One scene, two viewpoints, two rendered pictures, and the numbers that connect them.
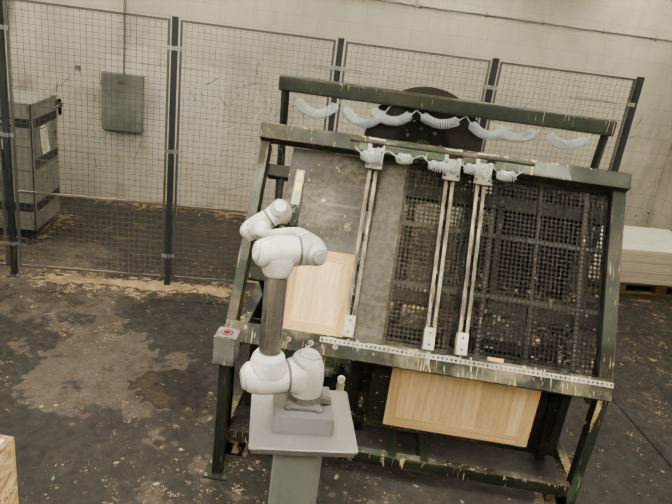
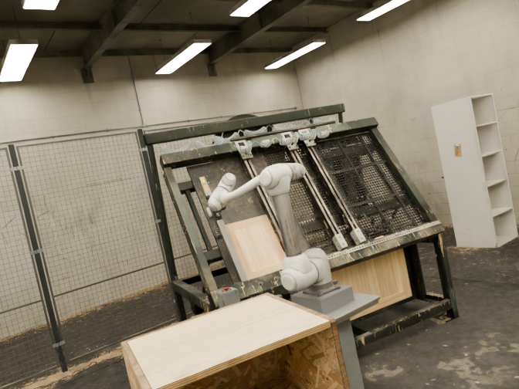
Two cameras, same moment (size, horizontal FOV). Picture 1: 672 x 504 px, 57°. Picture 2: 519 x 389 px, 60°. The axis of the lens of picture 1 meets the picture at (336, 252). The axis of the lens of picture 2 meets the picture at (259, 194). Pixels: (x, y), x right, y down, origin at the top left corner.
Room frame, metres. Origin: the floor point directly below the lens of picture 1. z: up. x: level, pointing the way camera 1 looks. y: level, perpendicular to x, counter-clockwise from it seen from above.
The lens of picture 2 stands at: (0.16, 1.56, 1.67)
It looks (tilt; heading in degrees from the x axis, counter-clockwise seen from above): 3 degrees down; 333
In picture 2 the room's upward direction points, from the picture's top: 12 degrees counter-clockwise
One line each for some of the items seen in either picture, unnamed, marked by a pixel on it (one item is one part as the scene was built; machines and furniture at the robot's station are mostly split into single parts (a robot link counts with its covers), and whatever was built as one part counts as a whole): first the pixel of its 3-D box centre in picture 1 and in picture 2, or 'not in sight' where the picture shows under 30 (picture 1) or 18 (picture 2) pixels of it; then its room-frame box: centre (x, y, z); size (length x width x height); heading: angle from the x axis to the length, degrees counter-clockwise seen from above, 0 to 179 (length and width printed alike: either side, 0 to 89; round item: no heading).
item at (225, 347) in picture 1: (226, 347); (229, 303); (2.96, 0.52, 0.84); 0.12 x 0.12 x 0.18; 87
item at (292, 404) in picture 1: (308, 396); (323, 285); (2.54, 0.04, 0.87); 0.22 x 0.18 x 0.06; 93
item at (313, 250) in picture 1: (312, 251); (290, 172); (2.54, 0.10, 1.61); 0.18 x 0.14 x 0.13; 23
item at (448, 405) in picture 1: (462, 397); (367, 281); (3.27, -0.88, 0.53); 0.90 x 0.02 x 0.55; 87
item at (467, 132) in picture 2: not in sight; (474, 171); (4.41, -4.02, 1.03); 0.61 x 0.58 x 2.05; 98
